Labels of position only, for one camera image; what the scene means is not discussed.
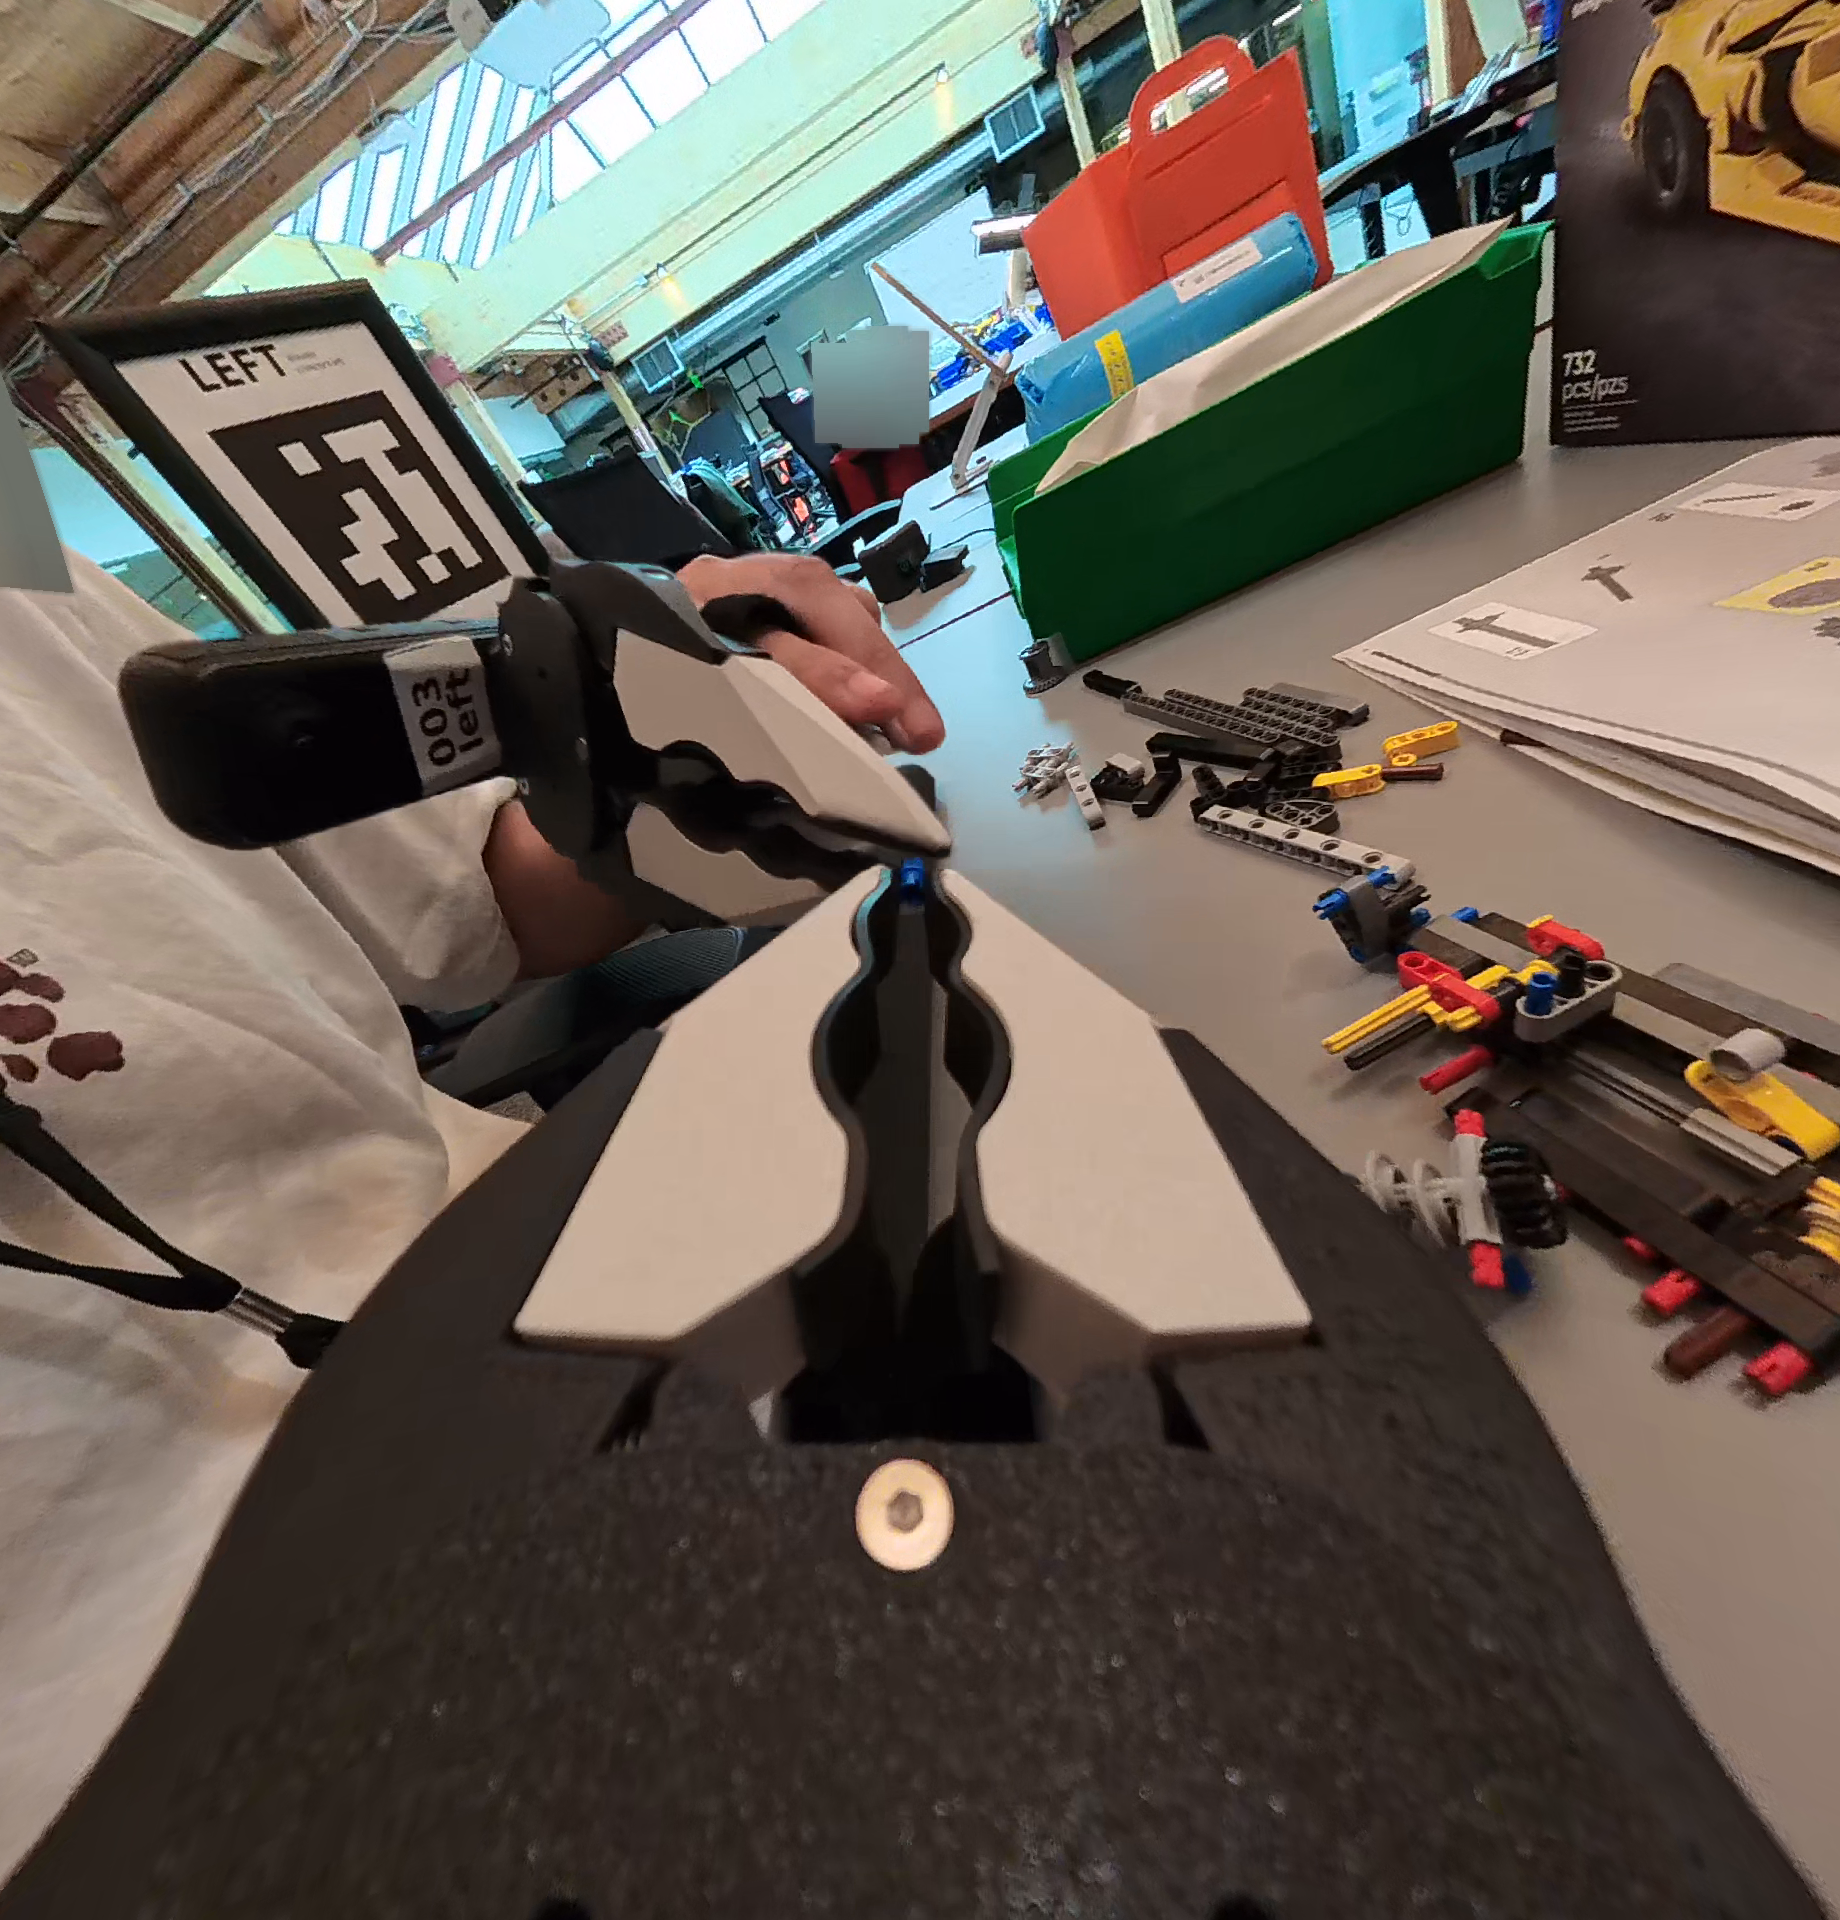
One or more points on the small black device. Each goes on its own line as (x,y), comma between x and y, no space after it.
(913,562)

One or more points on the small black lego pieces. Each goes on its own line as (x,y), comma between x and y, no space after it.
(1144,781)

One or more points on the small dark grey part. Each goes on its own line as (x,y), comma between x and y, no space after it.
(1043,661)

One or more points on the black lego beam pile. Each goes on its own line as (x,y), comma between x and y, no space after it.
(1235,712)

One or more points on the lego chassis assembly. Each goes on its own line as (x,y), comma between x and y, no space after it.
(1565,1005)

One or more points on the grey lego shock absorber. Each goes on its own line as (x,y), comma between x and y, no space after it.
(1520,1192)

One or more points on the blue foam roll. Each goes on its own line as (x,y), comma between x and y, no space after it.
(1160,315)

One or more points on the light grey lego beam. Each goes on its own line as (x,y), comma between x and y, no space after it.
(1295,843)

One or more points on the light grey lego axle pieces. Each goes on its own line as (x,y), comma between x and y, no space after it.
(1055,776)

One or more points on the orange carry bag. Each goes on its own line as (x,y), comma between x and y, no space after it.
(1220,165)

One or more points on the yellow lego liftarm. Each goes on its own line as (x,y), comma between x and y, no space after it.
(1348,776)
(1423,738)

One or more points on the black framed marker sign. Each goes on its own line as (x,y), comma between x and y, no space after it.
(349,496)

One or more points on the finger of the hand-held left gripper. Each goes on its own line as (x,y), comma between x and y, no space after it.
(785,897)
(799,736)

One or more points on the lego instruction booklet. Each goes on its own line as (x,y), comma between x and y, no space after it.
(1685,720)

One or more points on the lego set box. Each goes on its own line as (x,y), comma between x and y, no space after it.
(1730,301)

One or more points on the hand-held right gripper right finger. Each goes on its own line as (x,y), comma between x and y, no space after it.
(1129,1186)

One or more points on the green plastic bin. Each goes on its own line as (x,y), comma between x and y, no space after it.
(1280,510)

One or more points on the person's left hand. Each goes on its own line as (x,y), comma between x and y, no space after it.
(844,661)

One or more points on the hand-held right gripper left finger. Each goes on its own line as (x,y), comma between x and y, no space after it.
(679,1186)

